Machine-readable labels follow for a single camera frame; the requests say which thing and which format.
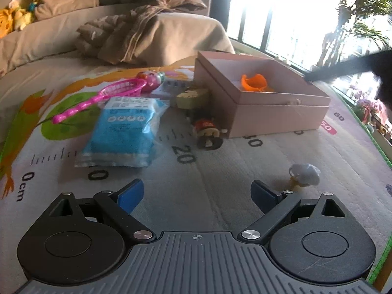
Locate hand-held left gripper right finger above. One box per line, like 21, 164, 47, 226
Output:
238, 180, 347, 247

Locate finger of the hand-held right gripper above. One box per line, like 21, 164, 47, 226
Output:
304, 49, 392, 84

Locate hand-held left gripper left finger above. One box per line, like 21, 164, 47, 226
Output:
46, 178, 157, 245

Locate blue wet wipes pack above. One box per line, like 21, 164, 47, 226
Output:
74, 96, 170, 168

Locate pink cardboard box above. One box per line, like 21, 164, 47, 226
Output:
194, 50, 332, 139

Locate red wooden toy figure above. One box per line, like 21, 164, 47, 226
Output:
187, 112, 229, 150

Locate pink plastic toy net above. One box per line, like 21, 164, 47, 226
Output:
52, 78, 147, 124

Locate green yellow wooden toy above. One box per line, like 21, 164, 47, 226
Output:
175, 86, 210, 111

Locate pink round toy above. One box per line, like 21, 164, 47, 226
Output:
135, 70, 166, 92

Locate pink flowers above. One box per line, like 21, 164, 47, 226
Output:
352, 96, 385, 124

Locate printed play mat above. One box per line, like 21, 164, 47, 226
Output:
0, 57, 392, 285

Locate green potted plant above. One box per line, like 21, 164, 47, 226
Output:
318, 0, 392, 68

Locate orange plastic toy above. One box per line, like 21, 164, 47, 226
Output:
240, 73, 274, 93

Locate brown quilt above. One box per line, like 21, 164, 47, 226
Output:
75, 0, 207, 65

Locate beige bed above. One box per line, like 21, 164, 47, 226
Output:
0, 0, 236, 77

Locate beige pillow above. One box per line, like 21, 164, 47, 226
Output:
34, 0, 100, 20

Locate yellow plush toy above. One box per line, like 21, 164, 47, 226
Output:
0, 0, 34, 39

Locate black window frame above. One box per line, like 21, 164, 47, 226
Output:
211, 0, 310, 74

